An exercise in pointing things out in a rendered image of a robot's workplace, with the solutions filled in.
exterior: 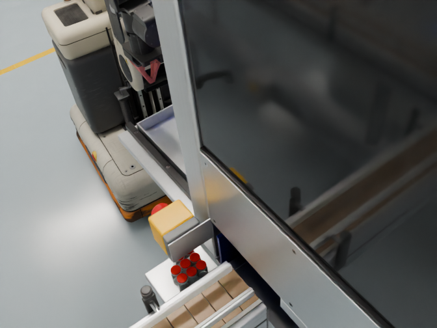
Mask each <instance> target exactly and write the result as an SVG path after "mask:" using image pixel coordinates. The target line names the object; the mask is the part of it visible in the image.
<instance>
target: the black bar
mask: <svg viewBox="0 0 437 328"><path fill-rule="evenodd" d="M125 126H126V130H127V131H128V132H129V133H130V134H131V135H132V136H133V137H134V138H135V139H136V141H137V142H138V143H139V144H140V145H141V146H142V147H143V149H145V151H147V153H148V154H149V155H150V156H151V157H152V158H153V159H154V160H155V162H156V163H157V164H158V165H159V166H160V167H161V168H162V169H163V170H164V171H165V172H166V173H167V175H168V176H169V177H170V178H171V179H172V180H173V181H174V183H175V184H176V185H177V186H178V187H179V188H180V189H181V190H182V191H183V192H184V193H185V194H186V196H187V197H188V198H189V199H190V200H191V194H190V191H189V185H188V183H187V182H186V181H185V180H184V179H183V177H182V176H181V175H180V174H179V173H178V172H177V171H176V170H175V169H174V167H173V166H171V164H170V163H169V162H168V161H167V160H166V159H165V158H164V157H163V156H162V155H161V154H160V153H159V152H158V151H157V149H156V148H155V147H154V146H153V145H152V144H151V143H150V142H149V141H148V140H147V138H145V136H143V134H141V132H140V131H139V130H138V129H137V128H136V127H135V126H134V125H133V124H132V123H131V122H128V123H127V124H126V125H125Z"/></svg>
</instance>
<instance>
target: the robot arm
mask: <svg viewBox="0 0 437 328"><path fill-rule="evenodd" d="M109 3H110V6H111V7H112V8H113V9H114V10H115V11H117V13H119V12H121V15H122V19H123V22H124V27H125V29H126V33H127V38H128V40H129V41H127V42H125V43H123V44H122V49H123V51H124V55H125V56H126V57H127V58H128V59H129V61H130V63H131V64H132V65H133V66H134V67H135V68H136V69H137V70H138V71H139V72H140V73H141V74H142V76H143V77H144V78H145V79H146V80H147V82H148V83H149V84H151V83H153V82H155V79H156V76H157V71H158V69H159V66H160V64H161V63H162V62H164V60H163V54H162V50H161V44H160V40H159V34H158V30H157V24H156V20H155V14H154V11H153V8H152V7H151V3H150V2H149V1H148V0H109ZM149 65H150V66H151V73H150V76H149V75H148V74H147V73H146V71H145V67H147V66H149Z"/></svg>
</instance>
